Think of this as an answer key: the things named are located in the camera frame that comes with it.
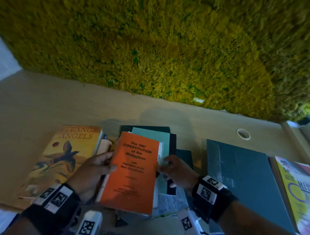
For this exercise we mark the person's right hand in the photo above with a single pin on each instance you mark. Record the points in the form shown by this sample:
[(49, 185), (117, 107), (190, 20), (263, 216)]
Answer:
[(180, 174)]

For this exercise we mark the person's left hand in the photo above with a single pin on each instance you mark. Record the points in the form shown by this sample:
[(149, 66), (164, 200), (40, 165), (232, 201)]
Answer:
[(89, 176)]

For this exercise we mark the thick yellow bird cover book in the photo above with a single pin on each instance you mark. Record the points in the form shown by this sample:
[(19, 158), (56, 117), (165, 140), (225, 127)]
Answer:
[(60, 155)]

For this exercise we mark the orange Constitution booklet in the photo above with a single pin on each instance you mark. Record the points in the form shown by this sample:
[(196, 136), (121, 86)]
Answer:
[(130, 174)]

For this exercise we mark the large blue photo folder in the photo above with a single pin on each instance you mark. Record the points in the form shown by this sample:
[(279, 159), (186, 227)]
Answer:
[(247, 184)]

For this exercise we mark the colourful striped book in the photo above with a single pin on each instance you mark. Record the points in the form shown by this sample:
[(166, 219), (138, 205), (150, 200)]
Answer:
[(298, 193)]

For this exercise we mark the person's right forearm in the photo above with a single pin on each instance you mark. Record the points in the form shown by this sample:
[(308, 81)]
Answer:
[(247, 222)]

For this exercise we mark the person's left forearm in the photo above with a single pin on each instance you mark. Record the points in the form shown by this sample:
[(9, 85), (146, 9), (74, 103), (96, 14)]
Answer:
[(17, 228)]

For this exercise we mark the small beige notebook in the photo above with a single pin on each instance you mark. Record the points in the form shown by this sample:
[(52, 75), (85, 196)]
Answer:
[(104, 146)]

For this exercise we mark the blue pen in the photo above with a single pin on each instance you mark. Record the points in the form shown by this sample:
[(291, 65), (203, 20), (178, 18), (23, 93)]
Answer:
[(104, 137)]

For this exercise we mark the black marker wristband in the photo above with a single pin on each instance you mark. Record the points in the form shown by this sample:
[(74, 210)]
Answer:
[(220, 203), (48, 215)]

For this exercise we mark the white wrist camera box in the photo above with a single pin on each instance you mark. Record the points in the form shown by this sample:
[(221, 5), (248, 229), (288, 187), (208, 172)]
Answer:
[(89, 224), (190, 224)]

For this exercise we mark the small white wall label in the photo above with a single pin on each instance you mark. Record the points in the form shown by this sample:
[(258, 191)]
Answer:
[(198, 99)]

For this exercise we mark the green moss wall panel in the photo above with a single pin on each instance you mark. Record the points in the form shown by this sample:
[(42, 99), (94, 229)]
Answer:
[(155, 48)]

